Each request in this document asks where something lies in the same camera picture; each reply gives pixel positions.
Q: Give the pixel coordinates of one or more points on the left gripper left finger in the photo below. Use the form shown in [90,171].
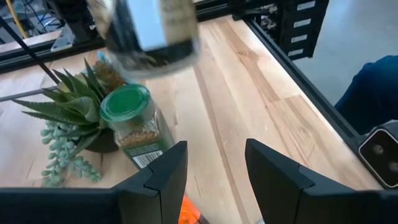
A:
[164,180]

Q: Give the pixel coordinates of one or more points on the grey metal mounting plate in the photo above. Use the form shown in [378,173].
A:
[63,39]

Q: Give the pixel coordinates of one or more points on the green-lid oregano jar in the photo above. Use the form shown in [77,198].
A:
[133,105]

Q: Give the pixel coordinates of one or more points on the person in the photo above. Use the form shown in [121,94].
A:
[373,93]

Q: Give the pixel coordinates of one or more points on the black labelled drawer cabinet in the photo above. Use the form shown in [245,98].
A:
[280,28]

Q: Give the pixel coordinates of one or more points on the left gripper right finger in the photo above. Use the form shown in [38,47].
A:
[276,186]

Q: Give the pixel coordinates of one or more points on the succulent plant black pot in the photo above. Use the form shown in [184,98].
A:
[74,105]

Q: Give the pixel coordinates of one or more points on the gold-lid sesame jar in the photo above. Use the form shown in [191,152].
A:
[146,31]

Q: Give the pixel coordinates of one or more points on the black table camera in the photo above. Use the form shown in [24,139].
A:
[379,155]

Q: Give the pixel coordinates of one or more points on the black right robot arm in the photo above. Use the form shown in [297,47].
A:
[77,18]

